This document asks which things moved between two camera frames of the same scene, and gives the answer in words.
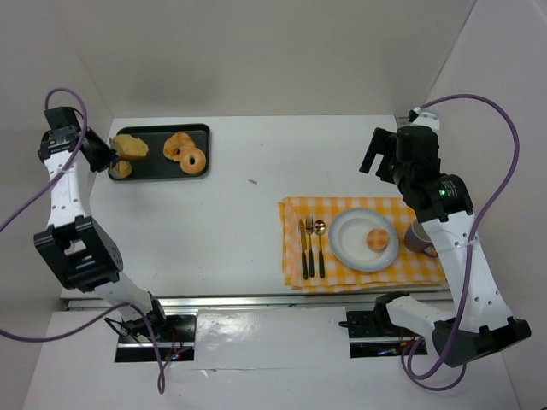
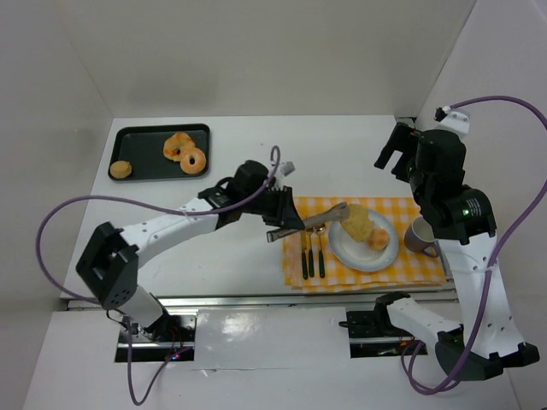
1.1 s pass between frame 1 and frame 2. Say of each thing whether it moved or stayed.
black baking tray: stayed
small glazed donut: stayed
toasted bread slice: moved
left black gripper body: moved
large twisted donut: stayed
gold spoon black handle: stayed
